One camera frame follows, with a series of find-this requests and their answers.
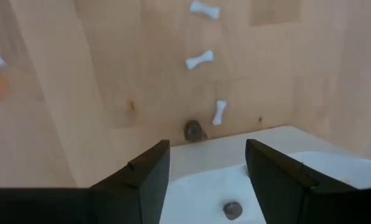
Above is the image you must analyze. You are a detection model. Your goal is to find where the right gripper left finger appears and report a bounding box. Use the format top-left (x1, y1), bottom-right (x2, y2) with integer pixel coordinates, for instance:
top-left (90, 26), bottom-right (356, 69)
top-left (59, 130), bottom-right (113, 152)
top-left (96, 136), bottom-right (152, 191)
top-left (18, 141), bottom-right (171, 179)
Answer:
top-left (0, 139), bottom-right (171, 224)

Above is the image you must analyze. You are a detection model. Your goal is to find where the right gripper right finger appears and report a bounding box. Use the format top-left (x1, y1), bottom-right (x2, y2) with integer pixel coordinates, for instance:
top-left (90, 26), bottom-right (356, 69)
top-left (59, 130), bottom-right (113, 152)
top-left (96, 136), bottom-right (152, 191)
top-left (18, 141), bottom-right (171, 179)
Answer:
top-left (246, 139), bottom-right (371, 224)

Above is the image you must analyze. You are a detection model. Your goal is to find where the white plastic bin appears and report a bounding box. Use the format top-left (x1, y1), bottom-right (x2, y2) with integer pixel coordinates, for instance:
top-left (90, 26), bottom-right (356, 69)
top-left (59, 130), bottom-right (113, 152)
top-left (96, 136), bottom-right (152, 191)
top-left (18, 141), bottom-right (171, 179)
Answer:
top-left (159, 125), bottom-right (371, 224)

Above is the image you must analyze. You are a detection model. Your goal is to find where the dark brown round decoration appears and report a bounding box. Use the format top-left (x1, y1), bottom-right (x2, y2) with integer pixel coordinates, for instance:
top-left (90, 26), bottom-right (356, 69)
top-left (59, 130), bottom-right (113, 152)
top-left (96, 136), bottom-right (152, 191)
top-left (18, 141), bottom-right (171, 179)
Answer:
top-left (222, 201), bottom-right (243, 221)
top-left (184, 119), bottom-right (208, 143)

